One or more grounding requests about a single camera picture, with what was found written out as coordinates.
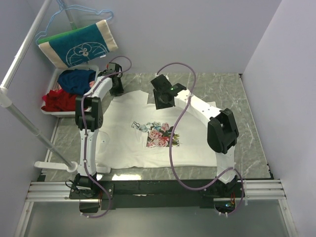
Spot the blue wire hanger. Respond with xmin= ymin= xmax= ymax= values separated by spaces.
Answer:
xmin=35 ymin=0 xmax=115 ymax=45

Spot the purple cable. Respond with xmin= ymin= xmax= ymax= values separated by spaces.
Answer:
xmin=80 ymin=55 xmax=133 ymax=220
xmin=156 ymin=61 xmax=245 ymax=216

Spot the white floral t shirt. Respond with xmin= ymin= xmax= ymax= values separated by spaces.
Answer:
xmin=95 ymin=90 xmax=217 ymax=169

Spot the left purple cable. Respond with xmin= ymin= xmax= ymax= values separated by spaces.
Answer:
xmin=80 ymin=55 xmax=133 ymax=220

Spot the white plastic laundry basket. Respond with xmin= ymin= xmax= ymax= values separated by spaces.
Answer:
xmin=41 ymin=65 xmax=99 ymax=118

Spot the white clothes rack frame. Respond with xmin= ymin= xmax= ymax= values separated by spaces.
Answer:
xmin=0 ymin=0 xmax=121 ymax=176

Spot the aluminium rail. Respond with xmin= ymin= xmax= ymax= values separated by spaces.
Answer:
xmin=26 ymin=180 xmax=286 ymax=202

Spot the navy blue t shirt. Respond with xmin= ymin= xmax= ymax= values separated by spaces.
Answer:
xmin=58 ymin=69 xmax=96 ymax=95

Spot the teal cartoon towel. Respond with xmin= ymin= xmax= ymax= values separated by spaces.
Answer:
xmin=39 ymin=20 xmax=118 ymax=69

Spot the red t shirt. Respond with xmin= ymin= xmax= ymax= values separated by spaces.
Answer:
xmin=41 ymin=89 xmax=77 ymax=112

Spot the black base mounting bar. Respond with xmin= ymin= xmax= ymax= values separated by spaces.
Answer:
xmin=69 ymin=178 xmax=244 ymax=213

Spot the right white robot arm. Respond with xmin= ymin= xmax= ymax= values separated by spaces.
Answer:
xmin=151 ymin=75 xmax=239 ymax=197

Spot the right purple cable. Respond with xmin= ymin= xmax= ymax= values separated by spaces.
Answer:
xmin=156 ymin=61 xmax=245 ymax=216

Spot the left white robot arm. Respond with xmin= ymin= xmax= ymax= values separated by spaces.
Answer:
xmin=75 ymin=63 xmax=124 ymax=180

